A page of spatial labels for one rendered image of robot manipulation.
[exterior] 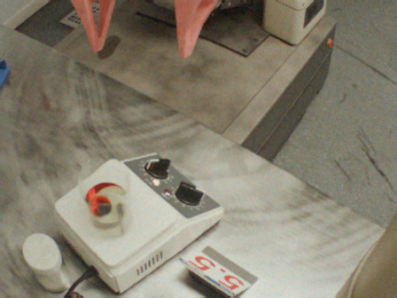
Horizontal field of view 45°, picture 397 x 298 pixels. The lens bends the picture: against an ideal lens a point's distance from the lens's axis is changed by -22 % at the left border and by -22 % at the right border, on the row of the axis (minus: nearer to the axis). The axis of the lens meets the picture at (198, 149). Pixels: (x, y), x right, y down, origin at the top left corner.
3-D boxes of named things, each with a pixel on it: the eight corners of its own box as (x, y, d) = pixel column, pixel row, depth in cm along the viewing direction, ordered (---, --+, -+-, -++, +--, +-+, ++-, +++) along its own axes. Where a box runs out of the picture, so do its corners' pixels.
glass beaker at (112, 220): (102, 191, 70) (96, 146, 64) (145, 215, 68) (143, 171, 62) (75, 228, 66) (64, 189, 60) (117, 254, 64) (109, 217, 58)
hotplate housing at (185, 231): (155, 163, 84) (155, 124, 78) (225, 220, 78) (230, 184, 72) (50, 244, 73) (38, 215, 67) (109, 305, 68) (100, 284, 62)
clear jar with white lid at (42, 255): (70, 297, 68) (58, 274, 62) (35, 288, 68) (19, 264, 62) (73, 264, 72) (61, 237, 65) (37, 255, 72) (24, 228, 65)
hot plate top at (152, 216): (114, 160, 74) (113, 155, 73) (182, 219, 69) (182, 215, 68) (52, 208, 68) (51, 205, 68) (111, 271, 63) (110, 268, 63)
